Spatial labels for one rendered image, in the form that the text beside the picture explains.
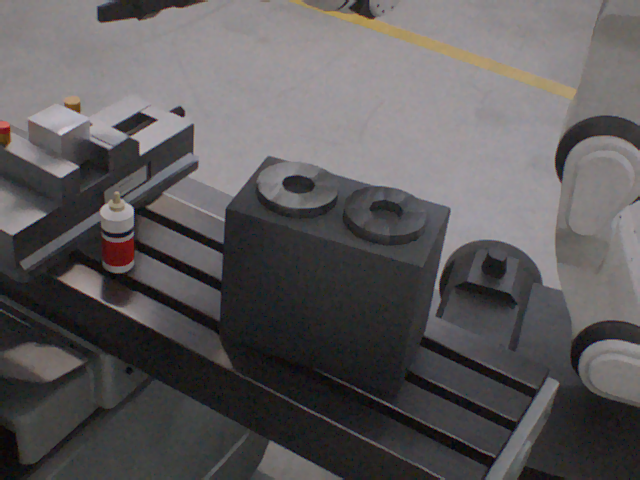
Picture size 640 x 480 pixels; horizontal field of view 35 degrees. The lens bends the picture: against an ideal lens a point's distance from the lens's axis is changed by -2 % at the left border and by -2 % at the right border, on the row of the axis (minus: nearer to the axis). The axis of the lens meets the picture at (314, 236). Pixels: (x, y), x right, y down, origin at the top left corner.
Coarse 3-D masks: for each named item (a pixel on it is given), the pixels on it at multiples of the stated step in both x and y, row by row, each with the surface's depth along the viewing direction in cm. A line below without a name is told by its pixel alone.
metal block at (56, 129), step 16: (48, 112) 129; (64, 112) 129; (32, 128) 128; (48, 128) 126; (64, 128) 126; (80, 128) 128; (48, 144) 128; (64, 144) 127; (80, 144) 129; (80, 160) 131
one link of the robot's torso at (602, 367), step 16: (592, 352) 155; (608, 352) 154; (624, 352) 153; (592, 368) 156; (608, 368) 155; (624, 368) 154; (592, 384) 158; (608, 384) 156; (624, 384) 155; (624, 400) 158
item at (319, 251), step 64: (256, 192) 111; (320, 192) 110; (384, 192) 111; (256, 256) 111; (320, 256) 107; (384, 256) 105; (256, 320) 116; (320, 320) 112; (384, 320) 109; (384, 384) 114
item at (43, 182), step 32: (128, 96) 148; (128, 128) 145; (160, 128) 142; (192, 128) 144; (0, 160) 129; (32, 160) 126; (64, 160) 127; (160, 160) 141; (192, 160) 146; (0, 192) 127; (32, 192) 128; (64, 192) 125; (96, 192) 131; (128, 192) 138; (160, 192) 141; (0, 224) 122; (32, 224) 123; (64, 224) 128; (96, 224) 132; (0, 256) 124; (32, 256) 125; (64, 256) 128
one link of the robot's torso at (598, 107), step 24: (624, 0) 125; (600, 24) 129; (624, 24) 128; (600, 48) 133; (624, 48) 131; (600, 72) 134; (624, 72) 133; (576, 96) 144; (600, 96) 136; (624, 96) 135; (576, 120) 139; (600, 120) 137; (624, 120) 136; (576, 144) 139
